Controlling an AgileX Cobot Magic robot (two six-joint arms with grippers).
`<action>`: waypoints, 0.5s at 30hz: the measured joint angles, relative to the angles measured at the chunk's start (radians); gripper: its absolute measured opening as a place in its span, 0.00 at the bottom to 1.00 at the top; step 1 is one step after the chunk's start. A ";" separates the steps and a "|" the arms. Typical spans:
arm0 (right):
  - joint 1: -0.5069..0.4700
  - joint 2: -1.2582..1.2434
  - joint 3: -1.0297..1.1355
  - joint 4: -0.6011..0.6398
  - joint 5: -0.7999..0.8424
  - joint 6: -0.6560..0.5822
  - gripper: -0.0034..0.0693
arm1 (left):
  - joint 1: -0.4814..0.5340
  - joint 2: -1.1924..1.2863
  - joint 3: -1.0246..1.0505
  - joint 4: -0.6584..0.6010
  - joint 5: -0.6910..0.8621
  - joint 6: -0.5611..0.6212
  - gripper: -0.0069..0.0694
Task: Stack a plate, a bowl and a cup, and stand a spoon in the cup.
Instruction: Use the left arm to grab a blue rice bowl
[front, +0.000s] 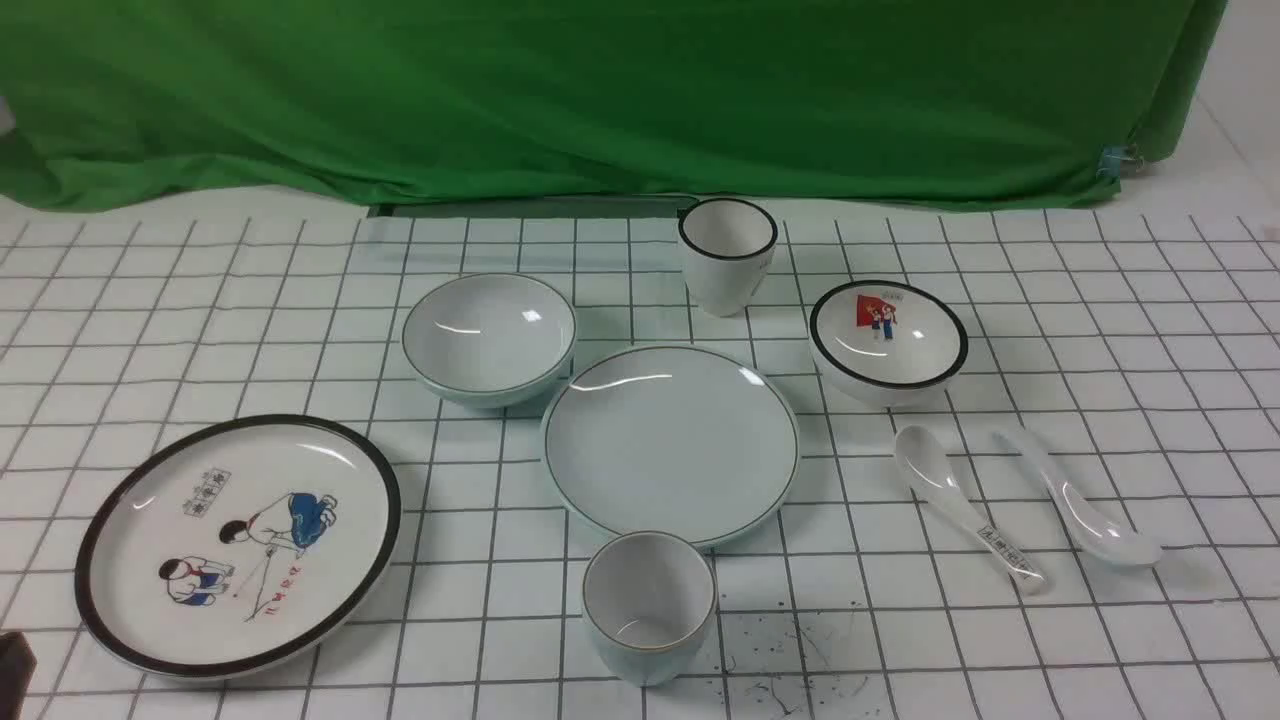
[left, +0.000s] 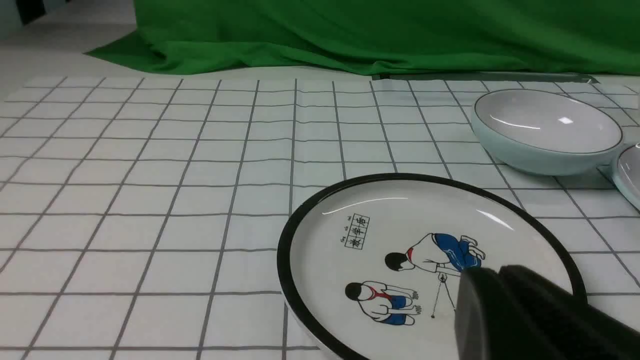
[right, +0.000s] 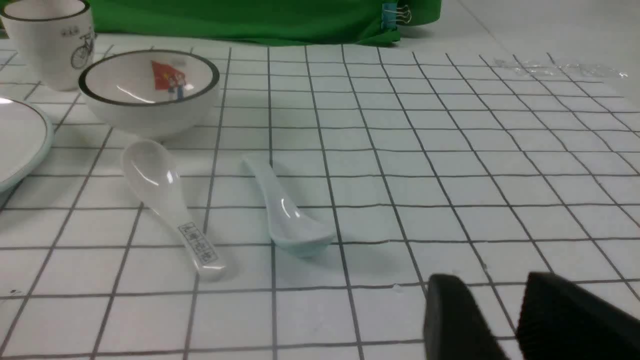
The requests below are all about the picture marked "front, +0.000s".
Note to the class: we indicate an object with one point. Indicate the pale green bowl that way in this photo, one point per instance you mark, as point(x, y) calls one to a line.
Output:
point(491, 339)

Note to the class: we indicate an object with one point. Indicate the pale green cup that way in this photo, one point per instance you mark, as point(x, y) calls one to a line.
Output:
point(648, 600)

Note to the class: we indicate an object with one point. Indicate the plain white spoon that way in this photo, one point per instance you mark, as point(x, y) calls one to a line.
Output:
point(1093, 531)

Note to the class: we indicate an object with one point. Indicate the pale green plate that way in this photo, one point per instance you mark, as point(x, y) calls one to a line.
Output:
point(675, 438)

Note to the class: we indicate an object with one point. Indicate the white black-rimmed cup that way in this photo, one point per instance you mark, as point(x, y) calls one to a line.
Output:
point(726, 248)

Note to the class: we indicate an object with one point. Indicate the black-rimmed bowl with picture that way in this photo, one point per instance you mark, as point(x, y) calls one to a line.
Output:
point(885, 343)

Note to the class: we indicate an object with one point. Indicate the white spoon with label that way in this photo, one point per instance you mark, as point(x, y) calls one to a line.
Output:
point(924, 467)

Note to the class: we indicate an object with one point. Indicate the black-rimmed plate with cartoon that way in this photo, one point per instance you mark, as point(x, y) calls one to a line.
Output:
point(238, 547)

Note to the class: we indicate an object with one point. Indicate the blue binder clip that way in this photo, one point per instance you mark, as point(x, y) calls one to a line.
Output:
point(1121, 161)

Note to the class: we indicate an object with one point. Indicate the green backdrop cloth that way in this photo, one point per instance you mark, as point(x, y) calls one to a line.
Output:
point(965, 105)

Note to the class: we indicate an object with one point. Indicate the dark object bottom left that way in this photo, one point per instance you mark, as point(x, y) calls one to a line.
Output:
point(18, 664)

